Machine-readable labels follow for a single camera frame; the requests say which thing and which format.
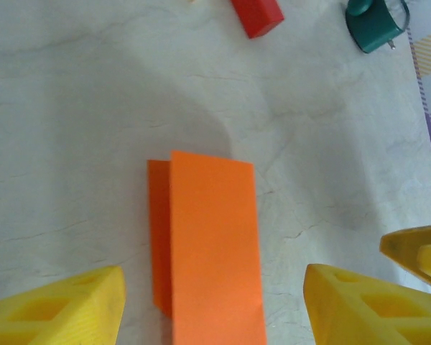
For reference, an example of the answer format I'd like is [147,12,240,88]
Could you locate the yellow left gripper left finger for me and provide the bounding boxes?
[0,264,127,345]

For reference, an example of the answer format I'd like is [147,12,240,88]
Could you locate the red rectangular block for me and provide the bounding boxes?
[231,0,285,40]

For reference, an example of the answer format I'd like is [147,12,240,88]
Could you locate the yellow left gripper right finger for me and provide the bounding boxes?
[304,263,431,345]

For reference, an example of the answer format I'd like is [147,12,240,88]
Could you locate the teal alarm clock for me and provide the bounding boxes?
[346,0,411,55]

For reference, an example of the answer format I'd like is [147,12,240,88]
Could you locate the orange paper sheet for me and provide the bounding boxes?
[147,149,269,345]

